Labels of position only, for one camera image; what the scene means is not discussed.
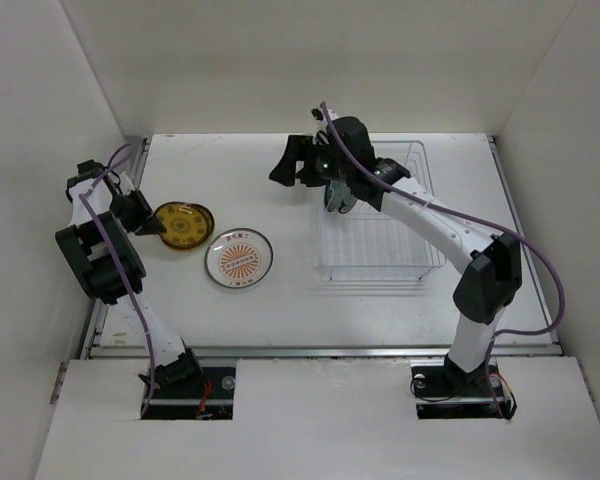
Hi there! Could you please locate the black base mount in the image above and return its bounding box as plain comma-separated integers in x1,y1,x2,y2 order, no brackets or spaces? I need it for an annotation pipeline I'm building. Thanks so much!
140,365,236,421
409,363,518,421

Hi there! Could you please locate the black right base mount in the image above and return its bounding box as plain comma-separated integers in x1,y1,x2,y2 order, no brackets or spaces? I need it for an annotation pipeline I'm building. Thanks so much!
409,363,518,421

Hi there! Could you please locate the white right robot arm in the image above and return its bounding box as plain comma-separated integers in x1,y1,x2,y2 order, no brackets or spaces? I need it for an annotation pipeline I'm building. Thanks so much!
269,106,522,394

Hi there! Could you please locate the white plate orange sunburst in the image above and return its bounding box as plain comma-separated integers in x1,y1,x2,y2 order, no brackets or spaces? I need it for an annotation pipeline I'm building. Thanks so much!
204,228,274,290

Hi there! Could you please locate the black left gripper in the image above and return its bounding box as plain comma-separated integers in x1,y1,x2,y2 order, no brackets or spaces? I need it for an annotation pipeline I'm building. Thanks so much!
109,187,165,234

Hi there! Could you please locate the white wire dish rack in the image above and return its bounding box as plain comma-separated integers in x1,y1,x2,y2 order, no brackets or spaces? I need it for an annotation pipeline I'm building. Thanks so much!
315,140,447,284

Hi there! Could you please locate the aluminium front rail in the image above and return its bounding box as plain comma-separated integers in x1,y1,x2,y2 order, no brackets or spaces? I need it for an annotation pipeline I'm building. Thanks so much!
79,343,563,360

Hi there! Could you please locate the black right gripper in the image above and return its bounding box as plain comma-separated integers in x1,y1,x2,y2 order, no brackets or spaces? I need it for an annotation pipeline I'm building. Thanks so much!
268,134,353,187

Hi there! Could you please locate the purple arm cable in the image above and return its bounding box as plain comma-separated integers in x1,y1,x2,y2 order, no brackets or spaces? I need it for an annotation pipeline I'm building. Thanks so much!
319,101,565,420
79,143,161,419

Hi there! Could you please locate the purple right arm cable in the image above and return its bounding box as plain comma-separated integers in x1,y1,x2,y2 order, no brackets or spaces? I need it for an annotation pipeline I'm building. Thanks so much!
319,101,565,420

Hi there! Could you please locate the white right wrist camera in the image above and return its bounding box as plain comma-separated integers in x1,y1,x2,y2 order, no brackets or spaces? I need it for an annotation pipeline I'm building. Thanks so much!
311,107,339,138

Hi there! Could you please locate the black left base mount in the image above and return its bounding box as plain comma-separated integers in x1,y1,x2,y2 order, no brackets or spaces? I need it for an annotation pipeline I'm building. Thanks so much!
140,365,236,421

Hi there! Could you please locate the dark teal patterned plate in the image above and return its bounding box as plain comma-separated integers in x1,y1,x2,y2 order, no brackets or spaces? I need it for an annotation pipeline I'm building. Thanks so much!
323,181,342,213

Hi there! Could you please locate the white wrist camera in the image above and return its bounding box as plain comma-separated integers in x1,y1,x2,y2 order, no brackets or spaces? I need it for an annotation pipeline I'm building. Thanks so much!
118,173,135,196
311,107,339,138

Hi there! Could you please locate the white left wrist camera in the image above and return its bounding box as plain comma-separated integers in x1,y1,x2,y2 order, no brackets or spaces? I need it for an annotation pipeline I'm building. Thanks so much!
118,173,135,196

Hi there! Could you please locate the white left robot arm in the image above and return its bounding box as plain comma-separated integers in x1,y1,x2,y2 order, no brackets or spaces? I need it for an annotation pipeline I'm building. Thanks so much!
55,160,207,397

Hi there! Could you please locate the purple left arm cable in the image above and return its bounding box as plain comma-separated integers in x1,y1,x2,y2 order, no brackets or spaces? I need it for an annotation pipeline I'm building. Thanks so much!
79,143,161,419

